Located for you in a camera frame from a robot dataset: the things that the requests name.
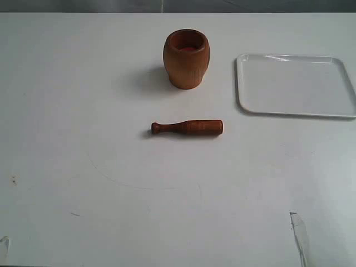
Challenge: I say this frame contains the dark brown wooden pestle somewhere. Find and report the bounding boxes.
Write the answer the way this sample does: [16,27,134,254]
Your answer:
[151,120,224,136]

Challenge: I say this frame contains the wooden mortar cup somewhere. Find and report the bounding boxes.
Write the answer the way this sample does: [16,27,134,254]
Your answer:
[163,29,210,90]

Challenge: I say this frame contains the white rectangular plastic tray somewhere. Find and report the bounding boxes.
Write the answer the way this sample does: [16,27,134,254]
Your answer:
[235,53,355,119]

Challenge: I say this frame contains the clear tape strip right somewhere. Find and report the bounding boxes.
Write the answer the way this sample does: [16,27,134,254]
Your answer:
[290,212,310,267]

